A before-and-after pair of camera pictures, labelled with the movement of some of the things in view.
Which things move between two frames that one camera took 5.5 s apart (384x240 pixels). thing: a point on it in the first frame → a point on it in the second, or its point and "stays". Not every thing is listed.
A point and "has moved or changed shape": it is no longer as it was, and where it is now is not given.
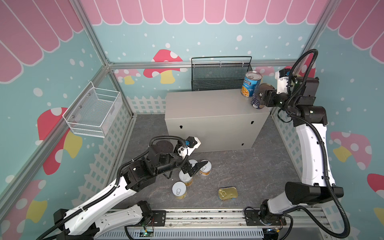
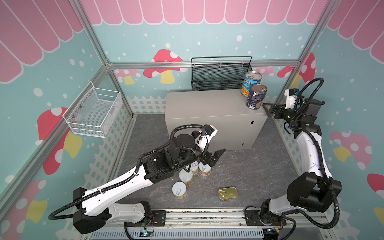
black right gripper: x=268 y=98 → x=276 y=109
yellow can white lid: x=206 y=169 stays
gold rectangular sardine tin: x=227 y=193 stays
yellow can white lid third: x=186 y=178 stays
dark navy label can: x=256 y=100 has moved or changed shape
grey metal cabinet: x=222 y=120 stays
